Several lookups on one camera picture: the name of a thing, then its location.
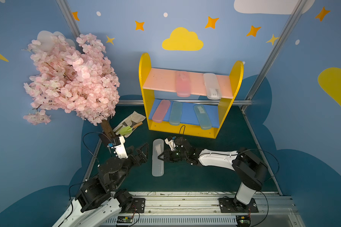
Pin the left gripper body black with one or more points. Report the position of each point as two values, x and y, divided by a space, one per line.
135 155

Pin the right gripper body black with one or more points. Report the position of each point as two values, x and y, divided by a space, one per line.
170 154

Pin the clear white pencil case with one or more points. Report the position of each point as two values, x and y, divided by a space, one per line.
157 164

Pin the pink pencil case shelf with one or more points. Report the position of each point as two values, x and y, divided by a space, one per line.
183 88
161 111

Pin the white pencil case with label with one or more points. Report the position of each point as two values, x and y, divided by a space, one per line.
213 90

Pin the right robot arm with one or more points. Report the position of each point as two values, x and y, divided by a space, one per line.
251 170

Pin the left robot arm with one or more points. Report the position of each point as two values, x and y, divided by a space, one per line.
101 197

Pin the teal pencil case with label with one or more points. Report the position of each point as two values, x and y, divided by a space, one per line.
202 117

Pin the green pencil case lower shelf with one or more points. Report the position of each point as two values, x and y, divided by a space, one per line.
176 113

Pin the yellow shelf unit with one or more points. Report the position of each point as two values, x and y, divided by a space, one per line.
188 103

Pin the white work glove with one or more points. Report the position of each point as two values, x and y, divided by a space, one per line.
131 120

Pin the brown tree trunk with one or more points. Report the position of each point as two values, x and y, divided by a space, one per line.
107 129

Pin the pink blossom tree crown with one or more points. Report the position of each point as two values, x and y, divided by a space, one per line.
83 81

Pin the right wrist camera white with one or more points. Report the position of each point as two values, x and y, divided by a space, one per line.
170 141

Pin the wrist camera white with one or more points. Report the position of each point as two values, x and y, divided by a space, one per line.
120 151
170 141

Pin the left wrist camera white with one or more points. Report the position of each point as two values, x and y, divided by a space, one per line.
120 151

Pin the green garden trowel wooden handle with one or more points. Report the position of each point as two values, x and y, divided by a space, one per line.
126 131

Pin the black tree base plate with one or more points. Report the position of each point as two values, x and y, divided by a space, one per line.
112 143

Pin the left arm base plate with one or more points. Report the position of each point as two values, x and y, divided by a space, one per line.
134 205

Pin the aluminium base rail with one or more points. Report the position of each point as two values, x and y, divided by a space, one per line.
201 209

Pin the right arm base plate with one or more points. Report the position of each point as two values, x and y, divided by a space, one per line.
232 205

